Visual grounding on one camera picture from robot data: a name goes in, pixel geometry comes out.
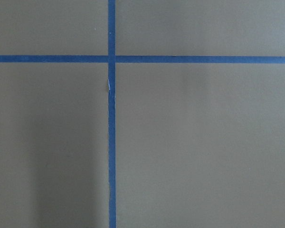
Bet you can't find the vertical blue tape strip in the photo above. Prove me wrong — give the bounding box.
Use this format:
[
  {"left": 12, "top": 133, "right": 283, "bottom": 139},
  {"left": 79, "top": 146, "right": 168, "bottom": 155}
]
[{"left": 108, "top": 0, "right": 116, "bottom": 228}]

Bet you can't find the horizontal blue tape strip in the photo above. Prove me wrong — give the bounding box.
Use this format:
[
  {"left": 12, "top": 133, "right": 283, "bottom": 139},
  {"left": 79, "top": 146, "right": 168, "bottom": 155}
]
[{"left": 0, "top": 55, "right": 285, "bottom": 64}]

